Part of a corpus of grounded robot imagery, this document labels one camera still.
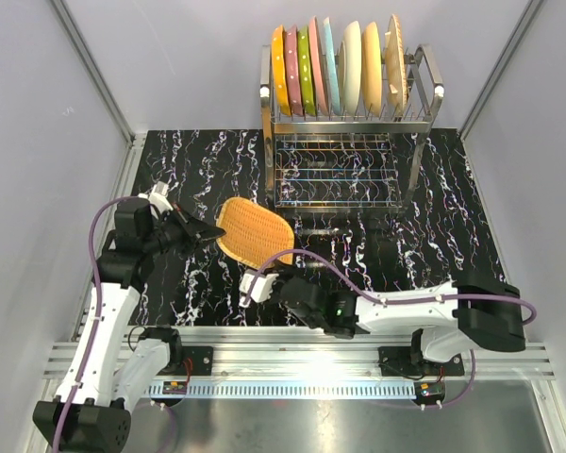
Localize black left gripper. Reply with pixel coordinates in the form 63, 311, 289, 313
142, 202, 225, 258

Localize tan plates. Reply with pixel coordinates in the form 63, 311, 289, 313
216, 196, 295, 269

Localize yellow-green dotted scalloped plate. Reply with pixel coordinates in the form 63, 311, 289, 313
297, 25, 317, 117

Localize beige blue leaf plate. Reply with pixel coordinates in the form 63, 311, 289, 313
323, 17, 342, 116

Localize orange dotted scalloped plate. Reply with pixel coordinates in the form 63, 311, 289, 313
271, 25, 291, 116

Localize pink dotted scalloped plate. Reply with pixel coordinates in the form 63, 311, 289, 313
284, 25, 304, 117

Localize beige pink leaf plate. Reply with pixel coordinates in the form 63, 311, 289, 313
308, 16, 329, 116

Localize cream white round plate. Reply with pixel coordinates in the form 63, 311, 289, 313
339, 21, 362, 116

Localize yellow-orange round plate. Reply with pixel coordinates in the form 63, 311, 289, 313
361, 22, 383, 117

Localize woven square plate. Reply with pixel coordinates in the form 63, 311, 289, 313
384, 14, 408, 118

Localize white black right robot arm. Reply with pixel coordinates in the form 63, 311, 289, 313
275, 273, 528, 375

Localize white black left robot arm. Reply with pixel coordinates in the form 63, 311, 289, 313
32, 195, 225, 452

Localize stainless steel dish rack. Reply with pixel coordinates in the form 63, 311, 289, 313
259, 44, 445, 216

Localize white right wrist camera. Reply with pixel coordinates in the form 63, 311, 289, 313
240, 270, 279, 309

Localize white slotted cable duct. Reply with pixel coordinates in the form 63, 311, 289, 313
144, 380, 416, 400

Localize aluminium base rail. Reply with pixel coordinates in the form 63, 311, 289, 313
44, 325, 558, 378

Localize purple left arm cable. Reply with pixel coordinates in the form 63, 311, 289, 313
51, 194, 178, 452

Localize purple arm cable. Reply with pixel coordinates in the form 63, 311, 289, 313
242, 249, 537, 410
51, 194, 178, 452

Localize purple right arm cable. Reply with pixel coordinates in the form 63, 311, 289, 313
242, 249, 537, 410

